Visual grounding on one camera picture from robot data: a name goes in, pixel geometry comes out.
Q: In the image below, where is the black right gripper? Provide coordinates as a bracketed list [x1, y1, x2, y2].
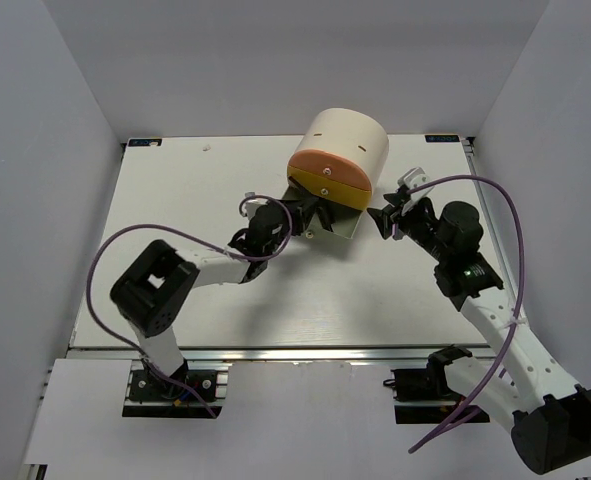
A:
[367, 192, 451, 264]

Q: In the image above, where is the yellow drawer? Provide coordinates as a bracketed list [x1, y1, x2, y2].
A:
[287, 167, 372, 211]

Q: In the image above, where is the grey-green bottom drawer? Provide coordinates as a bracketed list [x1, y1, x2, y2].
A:
[280, 186, 363, 239]

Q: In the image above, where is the peach top drawer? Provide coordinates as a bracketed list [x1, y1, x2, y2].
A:
[287, 149, 372, 191]

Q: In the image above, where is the cream round drawer organizer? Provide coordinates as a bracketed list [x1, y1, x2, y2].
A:
[292, 108, 389, 195]

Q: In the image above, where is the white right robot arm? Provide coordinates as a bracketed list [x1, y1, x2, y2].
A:
[368, 192, 591, 475]

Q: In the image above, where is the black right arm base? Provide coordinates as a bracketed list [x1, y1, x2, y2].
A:
[382, 345, 472, 425]

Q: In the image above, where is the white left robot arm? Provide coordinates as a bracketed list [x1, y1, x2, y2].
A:
[110, 196, 335, 399]

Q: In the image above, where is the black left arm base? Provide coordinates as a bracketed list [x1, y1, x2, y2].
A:
[122, 362, 228, 420]

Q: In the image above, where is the blue logo sticker right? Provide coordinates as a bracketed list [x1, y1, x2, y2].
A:
[424, 134, 460, 143]

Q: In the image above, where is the blue logo sticker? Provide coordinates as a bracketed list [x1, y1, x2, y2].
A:
[127, 138, 162, 148]
[424, 134, 460, 143]

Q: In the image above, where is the blue logo sticker left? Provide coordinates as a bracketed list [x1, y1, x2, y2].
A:
[127, 138, 162, 148]

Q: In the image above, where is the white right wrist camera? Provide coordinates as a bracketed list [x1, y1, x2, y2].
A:
[397, 167, 431, 201]

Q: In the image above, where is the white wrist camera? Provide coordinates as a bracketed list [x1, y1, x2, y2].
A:
[239, 192, 266, 219]
[397, 167, 431, 201]

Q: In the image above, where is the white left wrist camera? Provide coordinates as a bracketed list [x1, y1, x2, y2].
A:
[239, 192, 266, 219]

